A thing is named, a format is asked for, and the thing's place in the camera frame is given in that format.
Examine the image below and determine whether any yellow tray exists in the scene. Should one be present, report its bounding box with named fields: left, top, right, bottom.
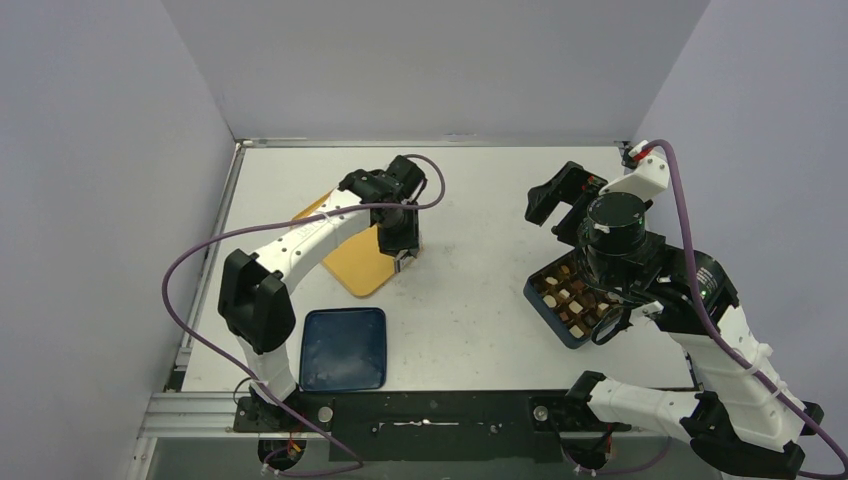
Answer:
left=282, top=190, right=397, bottom=298

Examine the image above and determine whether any aluminium frame rail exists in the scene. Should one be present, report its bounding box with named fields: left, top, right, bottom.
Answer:
left=139, top=392, right=333, bottom=440

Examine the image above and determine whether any blue chocolate box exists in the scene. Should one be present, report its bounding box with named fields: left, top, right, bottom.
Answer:
left=523, top=252, right=633, bottom=349

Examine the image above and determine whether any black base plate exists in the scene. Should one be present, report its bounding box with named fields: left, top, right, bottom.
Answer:
left=233, top=389, right=617, bottom=464

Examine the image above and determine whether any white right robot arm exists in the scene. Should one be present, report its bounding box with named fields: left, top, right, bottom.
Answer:
left=525, top=159, right=823, bottom=479

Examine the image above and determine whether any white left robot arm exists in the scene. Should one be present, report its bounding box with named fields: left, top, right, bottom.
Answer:
left=217, top=154, right=428, bottom=430

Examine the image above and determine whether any white chocolate in box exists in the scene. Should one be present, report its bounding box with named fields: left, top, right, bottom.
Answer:
left=542, top=295, right=557, bottom=309
left=569, top=326, right=584, bottom=340

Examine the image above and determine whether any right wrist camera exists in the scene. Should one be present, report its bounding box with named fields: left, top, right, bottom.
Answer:
left=600, top=141, right=670, bottom=202

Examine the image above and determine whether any blue box lid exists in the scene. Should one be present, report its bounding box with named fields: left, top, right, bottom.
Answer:
left=299, top=307, right=388, bottom=393

